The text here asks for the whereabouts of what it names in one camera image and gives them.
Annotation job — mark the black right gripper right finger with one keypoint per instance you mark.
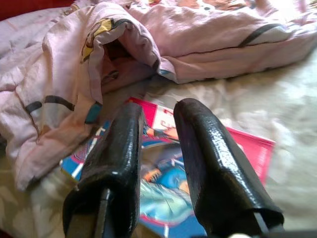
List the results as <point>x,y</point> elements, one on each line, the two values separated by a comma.
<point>213,173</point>

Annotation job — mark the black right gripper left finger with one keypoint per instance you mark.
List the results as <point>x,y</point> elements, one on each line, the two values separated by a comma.
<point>116,161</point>

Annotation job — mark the red cushion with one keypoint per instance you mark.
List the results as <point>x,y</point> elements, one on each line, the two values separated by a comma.
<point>19,7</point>

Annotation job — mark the grey floral bed sheet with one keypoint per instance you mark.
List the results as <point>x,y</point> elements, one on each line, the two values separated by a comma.
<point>284,124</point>

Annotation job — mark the colourful comic book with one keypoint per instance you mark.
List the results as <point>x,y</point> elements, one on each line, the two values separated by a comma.
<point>161,198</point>

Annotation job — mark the pink cartoon bear blanket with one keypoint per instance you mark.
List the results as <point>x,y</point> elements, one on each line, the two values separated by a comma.
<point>198,37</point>

